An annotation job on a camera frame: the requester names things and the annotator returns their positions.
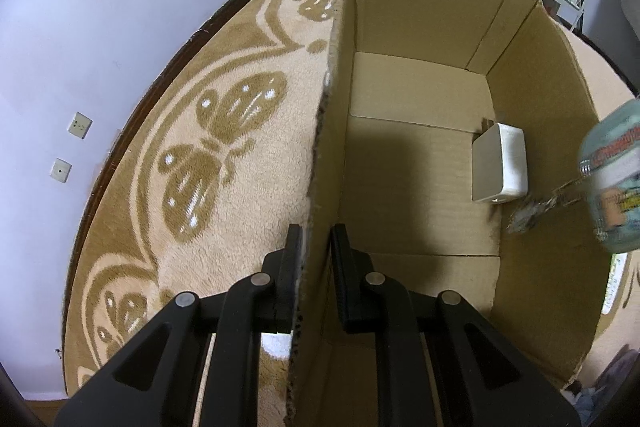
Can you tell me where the dark cloth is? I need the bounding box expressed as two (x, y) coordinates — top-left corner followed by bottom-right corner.
(565, 344), (640, 427)

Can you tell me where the cardboard box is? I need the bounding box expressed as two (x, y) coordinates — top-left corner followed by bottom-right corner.
(285, 0), (603, 427)

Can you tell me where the green and white packet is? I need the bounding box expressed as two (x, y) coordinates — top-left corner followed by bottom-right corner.
(602, 252), (631, 315)

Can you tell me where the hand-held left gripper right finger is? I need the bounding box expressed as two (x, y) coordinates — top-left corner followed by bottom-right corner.
(330, 223), (581, 427)

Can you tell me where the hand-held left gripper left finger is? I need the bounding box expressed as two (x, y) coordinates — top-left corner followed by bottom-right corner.
(52, 223), (306, 427)

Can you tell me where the white rectangular box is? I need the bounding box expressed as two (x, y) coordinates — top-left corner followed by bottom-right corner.
(471, 123), (529, 206)

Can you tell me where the beige butterfly patterned rug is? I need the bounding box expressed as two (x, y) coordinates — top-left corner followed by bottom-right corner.
(60, 0), (640, 427)

